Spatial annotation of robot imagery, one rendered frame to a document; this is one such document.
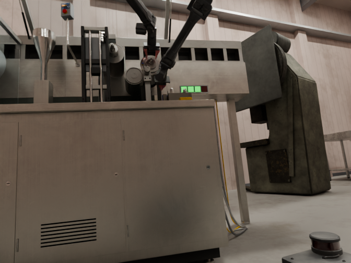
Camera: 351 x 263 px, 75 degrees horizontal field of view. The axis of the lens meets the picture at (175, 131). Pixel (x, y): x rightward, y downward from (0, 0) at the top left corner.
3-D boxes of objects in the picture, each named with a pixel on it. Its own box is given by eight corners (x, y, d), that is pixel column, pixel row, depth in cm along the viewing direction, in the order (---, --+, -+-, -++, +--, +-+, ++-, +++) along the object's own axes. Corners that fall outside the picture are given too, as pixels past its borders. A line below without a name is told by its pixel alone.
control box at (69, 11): (59, 14, 154) (59, 1, 156) (65, 21, 161) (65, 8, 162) (69, 13, 154) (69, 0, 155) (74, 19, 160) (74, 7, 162)
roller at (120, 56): (103, 62, 154) (102, 43, 156) (107, 78, 178) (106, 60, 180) (124, 62, 156) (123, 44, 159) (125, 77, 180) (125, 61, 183)
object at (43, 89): (26, 119, 142) (28, 35, 151) (36, 123, 155) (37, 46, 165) (50, 118, 145) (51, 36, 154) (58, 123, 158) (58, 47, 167)
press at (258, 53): (352, 190, 337) (318, 23, 381) (291, 201, 289) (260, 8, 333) (276, 186, 468) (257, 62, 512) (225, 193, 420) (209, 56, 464)
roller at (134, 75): (125, 83, 153) (124, 66, 155) (126, 95, 178) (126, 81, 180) (143, 83, 155) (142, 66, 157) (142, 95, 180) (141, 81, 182)
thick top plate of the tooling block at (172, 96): (168, 101, 152) (168, 93, 153) (162, 116, 191) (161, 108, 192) (192, 100, 155) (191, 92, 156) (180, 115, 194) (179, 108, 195)
